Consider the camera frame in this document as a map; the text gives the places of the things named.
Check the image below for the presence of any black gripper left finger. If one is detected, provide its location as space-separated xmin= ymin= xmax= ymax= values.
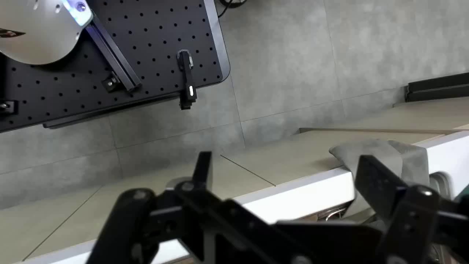
xmin=87 ymin=150 xmax=305 ymax=264

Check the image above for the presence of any black metal rail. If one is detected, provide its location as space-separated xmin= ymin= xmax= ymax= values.
xmin=85 ymin=16 xmax=144 ymax=96

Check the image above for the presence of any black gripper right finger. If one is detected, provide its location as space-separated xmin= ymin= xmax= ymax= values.
xmin=353 ymin=154 xmax=469 ymax=264

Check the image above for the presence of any black perforated mounting board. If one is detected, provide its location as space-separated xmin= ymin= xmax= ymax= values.
xmin=0 ymin=0 xmax=232 ymax=135

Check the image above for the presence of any grey cloth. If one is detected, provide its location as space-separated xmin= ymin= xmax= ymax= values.
xmin=327 ymin=138 xmax=433 ymax=217

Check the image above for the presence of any black clamp handle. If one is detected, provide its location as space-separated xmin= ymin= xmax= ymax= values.
xmin=176 ymin=49 xmax=198 ymax=112

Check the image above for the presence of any black flat bar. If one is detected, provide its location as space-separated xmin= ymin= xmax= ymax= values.
xmin=403 ymin=72 xmax=469 ymax=103

